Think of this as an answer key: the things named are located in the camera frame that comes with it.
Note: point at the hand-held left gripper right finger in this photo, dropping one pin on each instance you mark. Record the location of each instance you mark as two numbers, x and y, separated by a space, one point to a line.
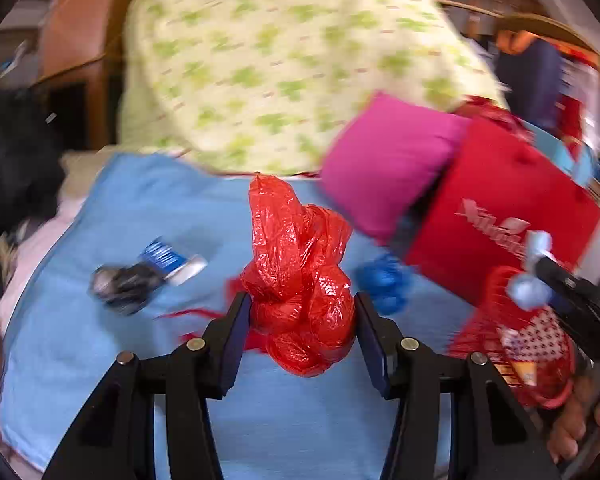
372 345

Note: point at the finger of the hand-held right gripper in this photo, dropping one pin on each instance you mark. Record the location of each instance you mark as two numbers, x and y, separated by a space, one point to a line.
555 280

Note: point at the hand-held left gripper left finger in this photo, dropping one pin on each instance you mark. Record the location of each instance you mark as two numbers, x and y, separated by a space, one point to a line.
237 340

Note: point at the light blue wrapper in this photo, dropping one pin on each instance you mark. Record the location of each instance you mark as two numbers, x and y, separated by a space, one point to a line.
527 285

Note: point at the red plastic basket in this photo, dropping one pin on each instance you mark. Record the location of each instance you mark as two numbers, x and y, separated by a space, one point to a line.
487 295

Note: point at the red plastic bag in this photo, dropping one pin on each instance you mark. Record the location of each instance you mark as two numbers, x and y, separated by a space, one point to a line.
300 280

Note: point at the blue toothpaste box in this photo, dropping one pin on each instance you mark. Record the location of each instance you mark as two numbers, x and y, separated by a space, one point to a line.
167 257

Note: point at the person's right hand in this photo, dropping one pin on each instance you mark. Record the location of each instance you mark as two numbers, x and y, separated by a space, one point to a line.
575 420

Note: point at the blue crumpled plastic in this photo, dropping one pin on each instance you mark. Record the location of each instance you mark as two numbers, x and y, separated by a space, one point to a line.
385 280

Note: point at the polka dot packet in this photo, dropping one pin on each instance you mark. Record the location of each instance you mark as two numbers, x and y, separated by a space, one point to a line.
535 345

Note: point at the red shopping bag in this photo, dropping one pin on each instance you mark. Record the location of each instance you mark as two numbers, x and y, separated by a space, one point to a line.
500 185

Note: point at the black crumpled wrapper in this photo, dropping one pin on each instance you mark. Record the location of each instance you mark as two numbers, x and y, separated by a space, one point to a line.
122 285

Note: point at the blue blanket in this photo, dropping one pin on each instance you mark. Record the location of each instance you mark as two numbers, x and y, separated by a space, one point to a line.
105 360

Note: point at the magenta pillow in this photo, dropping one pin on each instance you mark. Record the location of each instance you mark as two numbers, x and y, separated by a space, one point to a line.
390 165

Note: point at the dark blue cloth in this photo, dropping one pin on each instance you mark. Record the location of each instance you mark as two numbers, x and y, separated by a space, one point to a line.
527 80

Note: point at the pink sheet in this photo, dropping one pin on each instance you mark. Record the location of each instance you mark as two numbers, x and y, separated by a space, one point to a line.
40 250

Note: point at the wooden bed headboard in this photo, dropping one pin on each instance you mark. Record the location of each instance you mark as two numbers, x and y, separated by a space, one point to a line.
530 22

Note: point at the green clover quilt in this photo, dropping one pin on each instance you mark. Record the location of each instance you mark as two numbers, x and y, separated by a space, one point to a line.
280 60

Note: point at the black clothes pile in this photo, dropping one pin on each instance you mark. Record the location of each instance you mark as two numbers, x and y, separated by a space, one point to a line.
15 160

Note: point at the wooden cabinet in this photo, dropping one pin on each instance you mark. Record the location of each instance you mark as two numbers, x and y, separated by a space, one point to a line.
80 25

